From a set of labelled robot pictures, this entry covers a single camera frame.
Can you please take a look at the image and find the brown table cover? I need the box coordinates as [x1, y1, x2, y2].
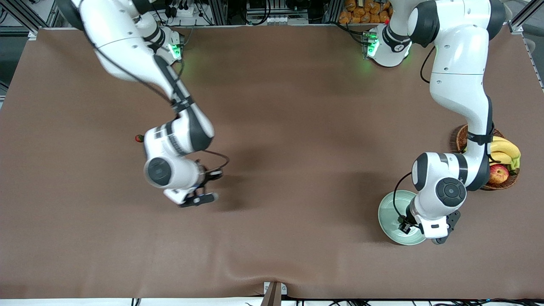
[0, 25, 544, 299]

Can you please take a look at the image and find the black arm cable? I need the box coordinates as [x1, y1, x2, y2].
[85, 25, 230, 173]
[393, 42, 496, 224]

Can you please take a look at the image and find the aluminium frame post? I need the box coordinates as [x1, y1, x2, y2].
[207, 0, 229, 26]

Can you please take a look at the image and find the pale green round plate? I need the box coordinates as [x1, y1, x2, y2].
[378, 190, 428, 246]

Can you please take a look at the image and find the metal table clamp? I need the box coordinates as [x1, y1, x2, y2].
[260, 281, 288, 306]

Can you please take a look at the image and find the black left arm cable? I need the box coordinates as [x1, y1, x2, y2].
[393, 42, 496, 224]

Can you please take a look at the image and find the white power strip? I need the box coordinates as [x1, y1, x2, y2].
[167, 2, 201, 18]

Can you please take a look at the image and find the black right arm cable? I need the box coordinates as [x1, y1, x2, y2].
[85, 25, 230, 173]

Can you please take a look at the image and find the red apple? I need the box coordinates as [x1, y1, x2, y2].
[488, 164, 510, 184]

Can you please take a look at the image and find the brown wicker basket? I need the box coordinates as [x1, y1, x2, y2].
[450, 124, 520, 190]

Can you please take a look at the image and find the orange bread rolls pile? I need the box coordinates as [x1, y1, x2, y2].
[338, 0, 394, 24]

